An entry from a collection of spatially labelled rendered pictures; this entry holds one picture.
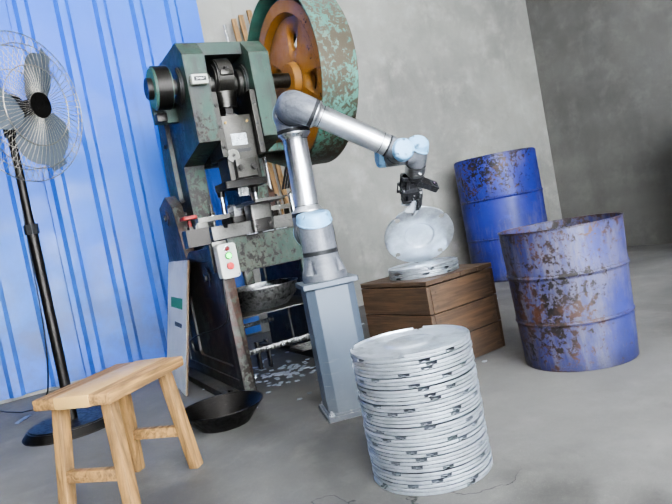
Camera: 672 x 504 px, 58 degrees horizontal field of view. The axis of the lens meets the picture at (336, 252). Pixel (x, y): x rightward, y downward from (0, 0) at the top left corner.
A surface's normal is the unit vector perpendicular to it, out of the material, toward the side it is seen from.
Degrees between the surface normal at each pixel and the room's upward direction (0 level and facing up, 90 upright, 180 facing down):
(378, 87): 90
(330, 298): 90
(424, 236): 127
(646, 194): 90
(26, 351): 90
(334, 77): 103
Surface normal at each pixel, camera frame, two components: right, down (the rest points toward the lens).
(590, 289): -0.04, 0.10
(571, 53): -0.86, 0.19
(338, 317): 0.20, 0.01
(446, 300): 0.58, -0.07
